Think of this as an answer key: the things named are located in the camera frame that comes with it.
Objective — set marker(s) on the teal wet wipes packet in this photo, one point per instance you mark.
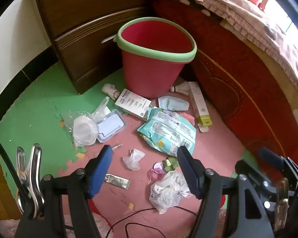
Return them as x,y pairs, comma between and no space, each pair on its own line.
168,131

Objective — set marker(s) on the long white green carton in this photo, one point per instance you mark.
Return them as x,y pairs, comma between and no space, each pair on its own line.
198,104

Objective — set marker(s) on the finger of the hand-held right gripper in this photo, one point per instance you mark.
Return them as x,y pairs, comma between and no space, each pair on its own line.
269,155
248,169

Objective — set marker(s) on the white paper wad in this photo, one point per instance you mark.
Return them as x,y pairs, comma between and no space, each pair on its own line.
109,89

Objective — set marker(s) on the blue face mask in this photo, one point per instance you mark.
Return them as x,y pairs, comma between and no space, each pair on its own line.
175,103

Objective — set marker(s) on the crumpled white plastic bag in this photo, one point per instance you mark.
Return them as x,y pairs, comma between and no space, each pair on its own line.
168,191

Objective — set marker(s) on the green folded paper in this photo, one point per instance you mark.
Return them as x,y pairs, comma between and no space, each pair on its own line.
170,164

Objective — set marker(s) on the brown wooden furniture panel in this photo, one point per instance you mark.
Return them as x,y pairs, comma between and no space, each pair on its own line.
2,191

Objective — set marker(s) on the metal spring clip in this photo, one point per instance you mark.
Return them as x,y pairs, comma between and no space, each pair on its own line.
36,168
280,198

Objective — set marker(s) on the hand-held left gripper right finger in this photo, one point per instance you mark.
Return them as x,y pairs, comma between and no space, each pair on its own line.
188,176

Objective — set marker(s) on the brown wooden drawer cabinet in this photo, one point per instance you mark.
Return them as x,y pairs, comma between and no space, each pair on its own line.
77,17

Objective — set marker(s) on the silver foil sachet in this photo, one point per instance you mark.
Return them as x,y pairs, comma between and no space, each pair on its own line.
116,180

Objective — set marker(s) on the green foam floor mat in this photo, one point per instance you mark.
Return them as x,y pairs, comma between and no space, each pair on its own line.
39,104

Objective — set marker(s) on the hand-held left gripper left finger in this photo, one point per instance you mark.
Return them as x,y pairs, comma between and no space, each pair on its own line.
100,173

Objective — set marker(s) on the white feather shuttlecock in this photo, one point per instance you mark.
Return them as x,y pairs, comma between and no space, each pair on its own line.
182,88

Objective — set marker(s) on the translucent plastic tray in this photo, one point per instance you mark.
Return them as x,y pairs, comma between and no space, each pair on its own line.
109,129

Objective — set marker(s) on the white printed cardboard box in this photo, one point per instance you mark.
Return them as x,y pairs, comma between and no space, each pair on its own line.
131,103

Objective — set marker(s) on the red bucket with green rim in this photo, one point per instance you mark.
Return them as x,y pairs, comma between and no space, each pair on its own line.
149,74

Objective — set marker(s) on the small clear plastic bag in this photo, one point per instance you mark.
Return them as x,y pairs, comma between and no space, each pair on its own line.
132,161

